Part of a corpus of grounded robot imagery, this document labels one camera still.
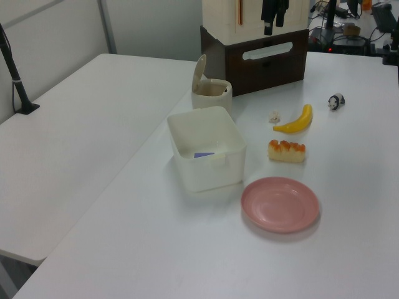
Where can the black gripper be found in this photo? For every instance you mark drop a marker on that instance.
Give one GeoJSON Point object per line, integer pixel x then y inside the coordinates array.
{"type": "Point", "coordinates": [271, 7]}

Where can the beige trash can lid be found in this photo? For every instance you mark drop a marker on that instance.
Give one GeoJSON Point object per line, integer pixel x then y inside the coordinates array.
{"type": "Point", "coordinates": [199, 73]}

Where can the small beige trash can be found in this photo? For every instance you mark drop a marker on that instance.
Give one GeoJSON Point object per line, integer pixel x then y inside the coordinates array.
{"type": "Point", "coordinates": [212, 101]}

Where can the white open storage bin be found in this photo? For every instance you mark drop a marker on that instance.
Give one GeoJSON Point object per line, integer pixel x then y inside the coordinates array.
{"type": "Point", "coordinates": [212, 172]}

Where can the orange tape strip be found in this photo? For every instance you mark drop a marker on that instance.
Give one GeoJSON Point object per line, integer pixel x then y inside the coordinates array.
{"type": "Point", "coordinates": [239, 12]}

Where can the dark brown drawer box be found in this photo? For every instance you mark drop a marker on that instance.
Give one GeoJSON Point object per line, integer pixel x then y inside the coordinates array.
{"type": "Point", "coordinates": [268, 74]}

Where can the black monitor stand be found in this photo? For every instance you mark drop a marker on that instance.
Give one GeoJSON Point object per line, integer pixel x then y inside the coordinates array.
{"type": "Point", "coordinates": [329, 18]}

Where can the brown cardboard item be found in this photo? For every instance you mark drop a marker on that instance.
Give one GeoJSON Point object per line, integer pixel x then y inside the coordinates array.
{"type": "Point", "coordinates": [351, 30]}

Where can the crumpled white paper ball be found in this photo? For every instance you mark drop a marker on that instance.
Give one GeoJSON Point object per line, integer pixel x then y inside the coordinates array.
{"type": "Point", "coordinates": [274, 116]}

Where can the orange background object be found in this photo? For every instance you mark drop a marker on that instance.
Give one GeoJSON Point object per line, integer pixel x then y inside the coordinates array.
{"type": "Point", "coordinates": [367, 4]}

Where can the panda figurine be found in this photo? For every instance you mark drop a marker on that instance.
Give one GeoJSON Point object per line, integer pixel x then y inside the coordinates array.
{"type": "Point", "coordinates": [336, 101]}

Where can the yellow toy banana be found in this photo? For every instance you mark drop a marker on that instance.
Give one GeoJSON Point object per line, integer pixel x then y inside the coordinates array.
{"type": "Point", "coordinates": [299, 123]}

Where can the black table clamp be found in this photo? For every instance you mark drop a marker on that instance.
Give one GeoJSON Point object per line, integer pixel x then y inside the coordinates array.
{"type": "Point", "coordinates": [392, 53]}

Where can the toy bread with orange glaze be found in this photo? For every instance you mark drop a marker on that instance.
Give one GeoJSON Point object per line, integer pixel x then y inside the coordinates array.
{"type": "Point", "coordinates": [286, 152]}

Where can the purple card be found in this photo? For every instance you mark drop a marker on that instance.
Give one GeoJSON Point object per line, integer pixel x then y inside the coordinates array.
{"type": "Point", "coordinates": [204, 155]}

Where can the pink plate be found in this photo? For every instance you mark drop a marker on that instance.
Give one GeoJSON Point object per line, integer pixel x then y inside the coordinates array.
{"type": "Point", "coordinates": [280, 205]}

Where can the black clamped camera pole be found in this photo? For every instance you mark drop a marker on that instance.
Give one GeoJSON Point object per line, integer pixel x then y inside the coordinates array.
{"type": "Point", "coordinates": [17, 84]}

